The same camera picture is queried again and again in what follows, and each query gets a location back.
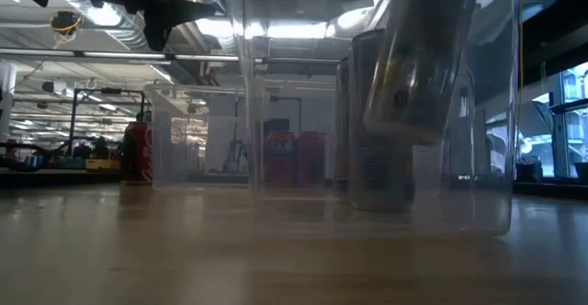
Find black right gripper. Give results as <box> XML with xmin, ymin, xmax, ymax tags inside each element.
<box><xmin>390</xmin><ymin>0</ymin><xmax>474</xmax><ymax>130</ymax></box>

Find clear plastic bin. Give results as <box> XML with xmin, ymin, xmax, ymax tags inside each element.
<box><xmin>143</xmin><ymin>83</ymin><xmax>258</xmax><ymax>192</ymax></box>
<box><xmin>223</xmin><ymin>0</ymin><xmax>562</xmax><ymax>240</ymax></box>
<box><xmin>411</xmin><ymin>107</ymin><xmax>489</xmax><ymax>190</ymax></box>

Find orange-red Fanta can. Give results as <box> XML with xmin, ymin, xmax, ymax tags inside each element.
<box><xmin>296</xmin><ymin>130</ymin><xmax>327</xmax><ymax>186</ymax></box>
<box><xmin>264</xmin><ymin>131</ymin><xmax>299</xmax><ymax>187</ymax></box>

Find red Coca-Cola can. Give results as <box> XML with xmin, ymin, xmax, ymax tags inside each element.
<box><xmin>119</xmin><ymin>120</ymin><xmax>154</xmax><ymax>185</ymax></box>

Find bright light panel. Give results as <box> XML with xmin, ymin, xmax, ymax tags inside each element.
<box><xmin>195</xmin><ymin>17</ymin><xmax>364</xmax><ymax>40</ymax></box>

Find grey junction box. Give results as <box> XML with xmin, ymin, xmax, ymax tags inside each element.
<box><xmin>296</xmin><ymin>0</ymin><xmax>328</xmax><ymax>17</ymax></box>

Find window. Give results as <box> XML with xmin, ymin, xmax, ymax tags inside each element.
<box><xmin>548</xmin><ymin>61</ymin><xmax>588</xmax><ymax>180</ymax></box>

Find white poster board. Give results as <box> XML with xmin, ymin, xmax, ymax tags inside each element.
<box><xmin>205</xmin><ymin>115</ymin><xmax>252</xmax><ymax>174</ymax></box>

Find yellow box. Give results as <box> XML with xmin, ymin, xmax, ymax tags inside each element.
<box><xmin>85</xmin><ymin>157</ymin><xmax>121</xmax><ymax>172</ymax></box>

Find ribbed silver ventilation duct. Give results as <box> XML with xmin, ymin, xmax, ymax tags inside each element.
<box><xmin>54</xmin><ymin>0</ymin><xmax>240</xmax><ymax>53</ymax></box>

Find long white conduit rail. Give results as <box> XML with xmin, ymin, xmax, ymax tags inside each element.
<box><xmin>0</xmin><ymin>47</ymin><xmax>344</xmax><ymax>65</ymax></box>

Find black background rig frame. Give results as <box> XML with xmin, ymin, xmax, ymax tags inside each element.
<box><xmin>68</xmin><ymin>87</ymin><xmax>147</xmax><ymax>157</ymax></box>

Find black device with yellow cable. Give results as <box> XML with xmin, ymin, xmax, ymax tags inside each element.
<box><xmin>49</xmin><ymin>10</ymin><xmax>83</xmax><ymax>44</ymax></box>

